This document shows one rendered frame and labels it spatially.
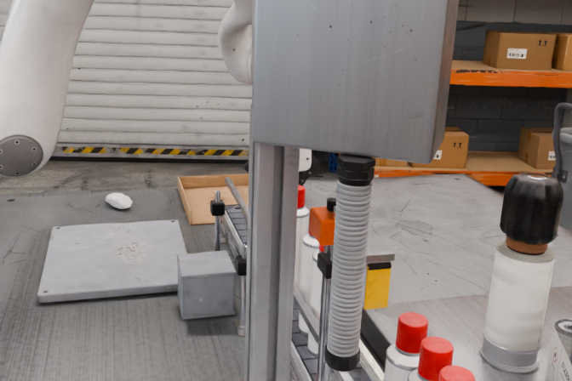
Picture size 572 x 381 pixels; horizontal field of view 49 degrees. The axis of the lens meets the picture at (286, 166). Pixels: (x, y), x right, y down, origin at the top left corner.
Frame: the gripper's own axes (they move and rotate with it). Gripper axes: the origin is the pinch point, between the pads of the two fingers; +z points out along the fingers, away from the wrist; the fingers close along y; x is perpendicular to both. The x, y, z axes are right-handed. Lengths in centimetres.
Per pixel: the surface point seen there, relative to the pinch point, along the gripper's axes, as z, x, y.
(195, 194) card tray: 21, 63, -9
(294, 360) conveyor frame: 16.5, -30.5, -5.5
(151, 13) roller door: -14, 392, 1
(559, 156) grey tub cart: 36, 136, 175
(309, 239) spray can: -0.4, -23.5, -1.6
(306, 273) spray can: 5.3, -23.9, -2.1
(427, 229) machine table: 21, 27, 47
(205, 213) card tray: 21, 47, -8
